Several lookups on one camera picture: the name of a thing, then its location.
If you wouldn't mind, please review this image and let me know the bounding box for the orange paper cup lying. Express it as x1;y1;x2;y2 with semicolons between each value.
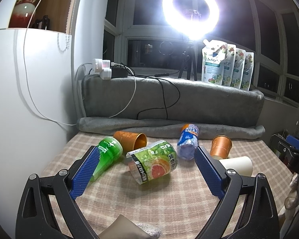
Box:
113;131;147;153

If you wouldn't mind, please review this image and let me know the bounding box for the ring light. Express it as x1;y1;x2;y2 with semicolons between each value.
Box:
162;0;220;41

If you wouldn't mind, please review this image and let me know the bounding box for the white refill pouch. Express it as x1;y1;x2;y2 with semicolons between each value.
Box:
201;40;227;85
222;44;236;86
240;52;254;91
231;48;246;89

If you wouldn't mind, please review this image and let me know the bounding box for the green plastic cup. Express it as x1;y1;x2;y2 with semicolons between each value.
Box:
90;136;123;182

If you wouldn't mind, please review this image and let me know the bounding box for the black tripod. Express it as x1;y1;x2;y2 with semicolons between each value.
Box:
178;42;198;81

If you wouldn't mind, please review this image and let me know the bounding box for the brown cup at bottom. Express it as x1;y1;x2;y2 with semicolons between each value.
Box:
99;215;150;239

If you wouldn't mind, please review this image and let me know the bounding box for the red ceramic vase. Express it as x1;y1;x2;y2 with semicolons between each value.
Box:
8;0;38;28

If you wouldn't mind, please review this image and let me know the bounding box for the white power strip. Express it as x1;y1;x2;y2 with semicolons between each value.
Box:
92;58;112;80

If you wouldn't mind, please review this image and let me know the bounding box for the cream paper cup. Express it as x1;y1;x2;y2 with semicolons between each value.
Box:
219;156;253;176

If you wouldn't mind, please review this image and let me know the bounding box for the grey folded blanket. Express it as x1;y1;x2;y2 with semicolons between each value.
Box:
78;75;265;140

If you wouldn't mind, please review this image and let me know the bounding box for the blue white plastic bottle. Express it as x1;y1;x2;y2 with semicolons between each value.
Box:
177;123;199;161

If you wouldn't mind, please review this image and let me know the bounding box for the white cable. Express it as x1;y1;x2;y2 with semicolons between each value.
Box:
22;0;138;126

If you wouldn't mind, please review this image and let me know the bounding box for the black cable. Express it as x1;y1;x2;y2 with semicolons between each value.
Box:
113;63;181;120

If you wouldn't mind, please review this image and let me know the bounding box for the black power adapter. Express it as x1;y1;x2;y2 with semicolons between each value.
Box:
111;66;128;79

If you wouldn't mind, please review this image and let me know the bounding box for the copper paper cup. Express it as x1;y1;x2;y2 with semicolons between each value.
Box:
210;135;232;160

